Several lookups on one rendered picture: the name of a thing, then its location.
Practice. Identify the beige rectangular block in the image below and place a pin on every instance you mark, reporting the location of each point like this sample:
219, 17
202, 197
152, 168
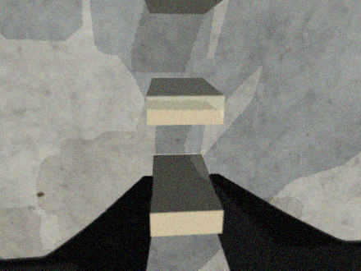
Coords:
183, 101
180, 6
184, 201

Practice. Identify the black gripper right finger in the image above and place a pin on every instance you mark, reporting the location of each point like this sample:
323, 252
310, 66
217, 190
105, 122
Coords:
257, 236

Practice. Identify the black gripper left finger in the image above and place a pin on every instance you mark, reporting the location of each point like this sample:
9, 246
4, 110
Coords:
118, 240

